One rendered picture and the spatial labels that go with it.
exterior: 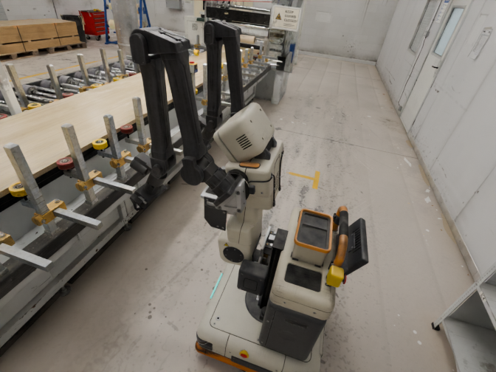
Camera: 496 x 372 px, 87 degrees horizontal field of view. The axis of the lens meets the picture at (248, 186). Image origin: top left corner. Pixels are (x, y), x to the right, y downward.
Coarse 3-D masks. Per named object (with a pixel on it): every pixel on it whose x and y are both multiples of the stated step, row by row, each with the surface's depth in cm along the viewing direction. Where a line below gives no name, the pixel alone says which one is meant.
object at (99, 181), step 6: (66, 174) 145; (72, 174) 144; (96, 180) 140; (102, 180) 141; (108, 180) 141; (108, 186) 140; (114, 186) 138; (120, 186) 138; (126, 186) 138; (126, 192) 138; (132, 192) 137
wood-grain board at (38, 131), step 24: (240, 48) 478; (72, 96) 218; (96, 96) 223; (120, 96) 228; (144, 96) 233; (168, 96) 239; (0, 120) 172; (24, 120) 175; (48, 120) 179; (72, 120) 182; (96, 120) 185; (120, 120) 189; (0, 144) 150; (24, 144) 152; (48, 144) 154; (0, 168) 132; (48, 168) 138; (0, 192) 118
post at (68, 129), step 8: (64, 128) 120; (72, 128) 122; (64, 136) 123; (72, 136) 123; (72, 144) 124; (72, 152) 127; (80, 152) 130; (72, 160) 130; (80, 160) 131; (80, 168) 132; (80, 176) 136; (88, 176) 138; (88, 192) 141; (88, 200) 145
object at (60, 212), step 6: (24, 204) 126; (30, 204) 125; (54, 210) 123; (60, 210) 123; (66, 210) 123; (60, 216) 123; (66, 216) 121; (72, 216) 121; (78, 216) 121; (84, 216) 121; (78, 222) 121; (84, 222) 119; (90, 222) 119; (96, 222) 119; (96, 228) 119
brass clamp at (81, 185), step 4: (92, 172) 144; (100, 172) 145; (92, 176) 141; (96, 176) 142; (100, 176) 146; (88, 180) 138; (92, 180) 141; (76, 184) 136; (80, 184) 135; (84, 184) 137; (88, 184) 138; (92, 184) 141; (80, 188) 136; (84, 188) 137; (88, 188) 139
